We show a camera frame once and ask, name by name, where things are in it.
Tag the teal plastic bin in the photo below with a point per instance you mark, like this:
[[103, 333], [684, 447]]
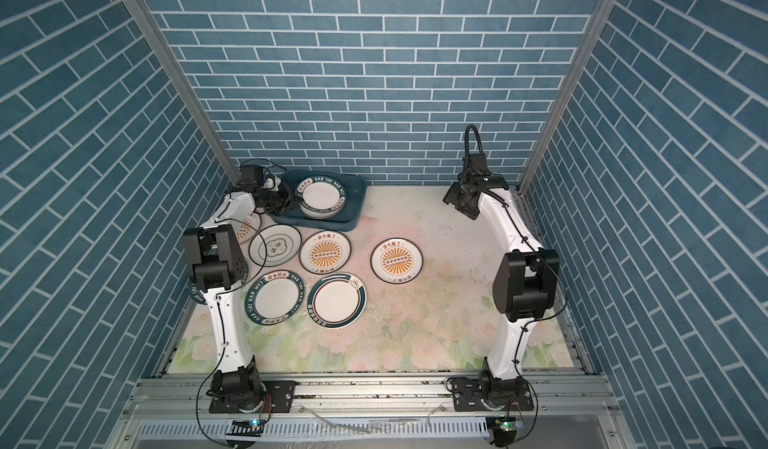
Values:
[[344, 221]]

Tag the orange sunburst plate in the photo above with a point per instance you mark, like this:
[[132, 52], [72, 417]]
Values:
[[325, 252], [396, 261], [247, 227]]

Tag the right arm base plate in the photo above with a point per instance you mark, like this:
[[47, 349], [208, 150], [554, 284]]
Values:
[[473, 395]]

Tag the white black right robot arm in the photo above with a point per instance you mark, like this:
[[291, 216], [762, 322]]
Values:
[[525, 284]]

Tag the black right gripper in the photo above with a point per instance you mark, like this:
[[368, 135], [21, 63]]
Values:
[[452, 195]]

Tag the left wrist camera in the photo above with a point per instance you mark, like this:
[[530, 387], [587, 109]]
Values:
[[254, 177]]

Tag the white plate green flower outline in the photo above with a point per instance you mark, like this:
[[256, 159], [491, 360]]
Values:
[[275, 246]]

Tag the green lettered rim plate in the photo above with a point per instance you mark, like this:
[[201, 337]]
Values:
[[196, 294], [321, 197], [274, 298]]

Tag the green striped rim plate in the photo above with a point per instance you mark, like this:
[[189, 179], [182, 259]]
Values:
[[337, 300]]

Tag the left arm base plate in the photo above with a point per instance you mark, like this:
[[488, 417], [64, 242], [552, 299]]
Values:
[[279, 393]]

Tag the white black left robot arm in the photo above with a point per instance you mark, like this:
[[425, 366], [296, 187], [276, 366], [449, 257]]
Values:
[[236, 271]]

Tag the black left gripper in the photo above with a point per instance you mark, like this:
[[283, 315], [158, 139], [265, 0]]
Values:
[[286, 201]]

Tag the aluminium mounting rail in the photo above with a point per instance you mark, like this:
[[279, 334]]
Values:
[[388, 410]]

